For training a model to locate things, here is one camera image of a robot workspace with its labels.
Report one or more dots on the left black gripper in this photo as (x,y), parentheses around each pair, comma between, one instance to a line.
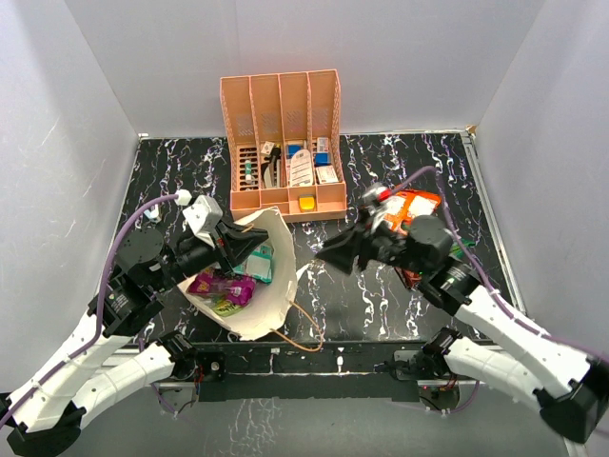
(232,241)

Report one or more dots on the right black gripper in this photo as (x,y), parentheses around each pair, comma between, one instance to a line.
(341,252)

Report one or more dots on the teal white snack bag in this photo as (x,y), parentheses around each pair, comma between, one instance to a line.
(258,264)

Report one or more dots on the purple grape candy bag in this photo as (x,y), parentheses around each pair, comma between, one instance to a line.
(213,283)

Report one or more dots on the brown paper bag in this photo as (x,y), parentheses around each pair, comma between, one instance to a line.
(267,310)

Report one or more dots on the red doritos bag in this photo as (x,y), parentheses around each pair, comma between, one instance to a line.
(409,278)

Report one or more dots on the orange fruit candy bag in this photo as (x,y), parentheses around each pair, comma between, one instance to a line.
(406,205)

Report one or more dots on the green chips bag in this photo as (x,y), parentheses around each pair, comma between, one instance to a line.
(456,247)

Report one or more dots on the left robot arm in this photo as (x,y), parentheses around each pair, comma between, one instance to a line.
(47,414)

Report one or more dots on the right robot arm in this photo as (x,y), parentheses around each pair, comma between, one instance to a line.
(566,386)

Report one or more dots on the light green snack packet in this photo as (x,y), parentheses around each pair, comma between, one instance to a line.
(225,308)

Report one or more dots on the green white glue stick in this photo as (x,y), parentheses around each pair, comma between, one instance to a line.
(249,174)

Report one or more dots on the small white card box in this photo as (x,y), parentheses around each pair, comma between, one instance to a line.
(326,175)

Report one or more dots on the small white blue clip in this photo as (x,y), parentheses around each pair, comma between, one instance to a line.
(153,214)

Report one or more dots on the blue box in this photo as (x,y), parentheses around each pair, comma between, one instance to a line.
(322,159)

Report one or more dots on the black white stapler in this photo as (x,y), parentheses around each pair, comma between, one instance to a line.
(270,156)

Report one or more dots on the white label booklet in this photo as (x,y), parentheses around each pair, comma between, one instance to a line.
(301,170)

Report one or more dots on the pink plastic desk organizer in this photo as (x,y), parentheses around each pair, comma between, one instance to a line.
(297,110)

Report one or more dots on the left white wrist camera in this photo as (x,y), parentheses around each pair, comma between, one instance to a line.
(202,214)

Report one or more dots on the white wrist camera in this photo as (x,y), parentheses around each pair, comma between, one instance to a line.
(375,202)
(202,214)

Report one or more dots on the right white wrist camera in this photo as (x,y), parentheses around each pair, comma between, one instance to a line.
(375,202)

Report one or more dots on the black front mounting rail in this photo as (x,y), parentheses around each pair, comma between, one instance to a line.
(340,370)

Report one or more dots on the aluminium frame rail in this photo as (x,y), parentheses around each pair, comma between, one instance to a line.
(469,142)

